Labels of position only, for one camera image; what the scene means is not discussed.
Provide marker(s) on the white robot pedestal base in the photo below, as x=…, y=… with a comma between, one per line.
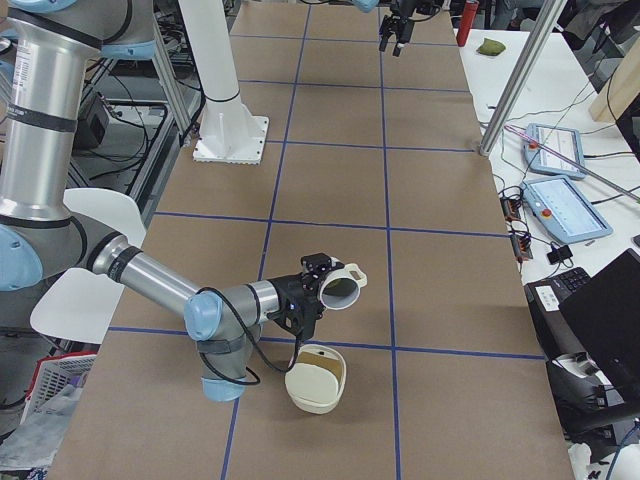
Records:
x=228, y=133

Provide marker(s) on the black box under frame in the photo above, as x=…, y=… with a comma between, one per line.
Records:
x=92, y=123

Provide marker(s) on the upper teach pendant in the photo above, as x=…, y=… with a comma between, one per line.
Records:
x=541, y=153

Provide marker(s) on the lower teach pendant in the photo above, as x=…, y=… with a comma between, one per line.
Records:
x=562, y=209

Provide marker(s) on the white plastic chair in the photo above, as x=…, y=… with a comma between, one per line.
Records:
x=79, y=306

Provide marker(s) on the black laptop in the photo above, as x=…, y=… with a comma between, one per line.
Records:
x=598, y=315

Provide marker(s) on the aluminium frame post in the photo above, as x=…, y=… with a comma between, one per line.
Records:
x=537, y=38

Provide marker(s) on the cream plastic basket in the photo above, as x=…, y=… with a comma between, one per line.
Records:
x=316, y=382

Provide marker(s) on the teach pendant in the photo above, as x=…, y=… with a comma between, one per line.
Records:
x=562, y=209
x=541, y=153

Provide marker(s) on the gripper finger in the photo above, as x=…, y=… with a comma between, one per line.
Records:
x=400, y=42
x=384, y=39

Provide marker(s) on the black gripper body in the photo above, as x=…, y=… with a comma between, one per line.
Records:
x=286, y=289
x=403, y=10

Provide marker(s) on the green bean bag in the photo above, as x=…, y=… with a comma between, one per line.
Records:
x=491, y=48

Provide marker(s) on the white mug with handle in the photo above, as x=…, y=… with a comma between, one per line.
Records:
x=352, y=271

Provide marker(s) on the brown paper table cover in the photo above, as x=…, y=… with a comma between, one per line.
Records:
x=369, y=158

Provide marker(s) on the green lemon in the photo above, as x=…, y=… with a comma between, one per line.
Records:
x=340, y=287

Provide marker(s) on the white laundry basket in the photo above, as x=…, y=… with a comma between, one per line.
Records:
x=52, y=374

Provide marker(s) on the red bottle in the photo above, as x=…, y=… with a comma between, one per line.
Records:
x=466, y=21

